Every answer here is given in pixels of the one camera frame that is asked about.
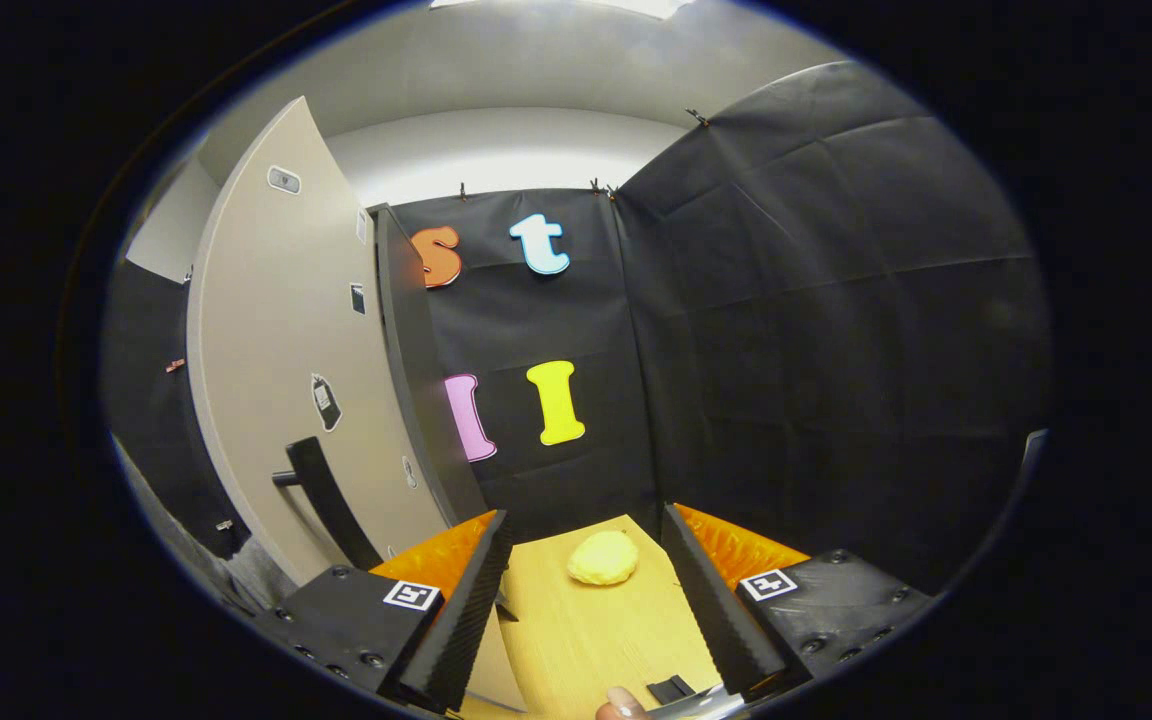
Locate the black backdrop cloth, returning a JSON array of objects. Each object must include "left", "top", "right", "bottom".
[{"left": 101, "top": 60, "right": 1052, "bottom": 596}]

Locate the dark grey cabinet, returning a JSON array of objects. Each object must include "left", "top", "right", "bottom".
[{"left": 368, "top": 203, "right": 489, "bottom": 531}]

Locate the yellow bun-shaped object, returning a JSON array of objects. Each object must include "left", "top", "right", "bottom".
[{"left": 566, "top": 530, "right": 639, "bottom": 587}]

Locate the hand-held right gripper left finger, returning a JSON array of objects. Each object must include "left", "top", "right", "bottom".
[{"left": 254, "top": 509, "right": 514, "bottom": 714}]

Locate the beige cabinet door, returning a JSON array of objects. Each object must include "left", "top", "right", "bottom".
[{"left": 186, "top": 97, "right": 529, "bottom": 713}]

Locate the black door handle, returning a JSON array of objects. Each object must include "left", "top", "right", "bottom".
[{"left": 271, "top": 436, "right": 384, "bottom": 573}]

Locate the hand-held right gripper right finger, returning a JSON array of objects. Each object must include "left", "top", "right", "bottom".
[{"left": 661, "top": 503, "right": 937, "bottom": 701}]

